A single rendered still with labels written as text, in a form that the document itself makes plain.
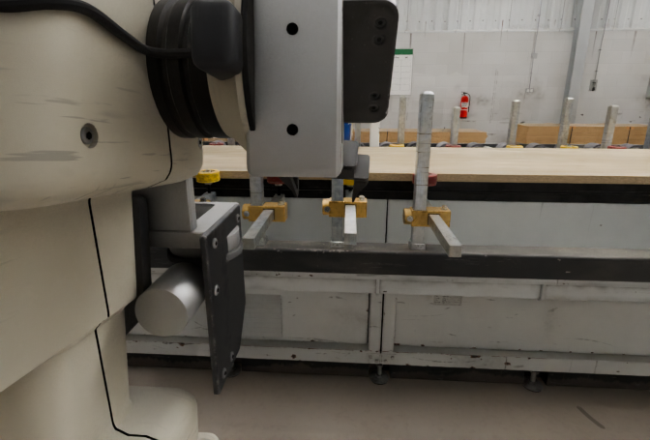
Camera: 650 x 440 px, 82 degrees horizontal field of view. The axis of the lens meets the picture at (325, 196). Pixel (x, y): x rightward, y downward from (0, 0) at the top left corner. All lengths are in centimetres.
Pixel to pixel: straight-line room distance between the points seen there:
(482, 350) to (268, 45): 164
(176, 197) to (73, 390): 15
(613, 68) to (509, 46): 212
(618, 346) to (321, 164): 183
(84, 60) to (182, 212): 19
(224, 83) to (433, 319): 150
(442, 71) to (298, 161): 830
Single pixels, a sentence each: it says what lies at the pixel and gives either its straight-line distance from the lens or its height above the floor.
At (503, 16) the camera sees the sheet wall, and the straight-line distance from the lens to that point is 891.
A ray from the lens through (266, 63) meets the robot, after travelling 21.
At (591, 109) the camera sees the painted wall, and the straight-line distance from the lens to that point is 963.
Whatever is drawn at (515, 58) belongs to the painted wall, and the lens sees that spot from 892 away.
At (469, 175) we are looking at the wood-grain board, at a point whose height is 90.
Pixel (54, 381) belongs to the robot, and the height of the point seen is 98.
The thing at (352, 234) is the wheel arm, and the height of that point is 84.
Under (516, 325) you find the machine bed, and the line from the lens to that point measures 174.
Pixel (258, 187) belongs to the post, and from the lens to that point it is 116.
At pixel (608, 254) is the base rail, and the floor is 70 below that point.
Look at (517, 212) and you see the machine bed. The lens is 150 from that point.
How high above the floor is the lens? 116
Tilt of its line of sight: 15 degrees down
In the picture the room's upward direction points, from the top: straight up
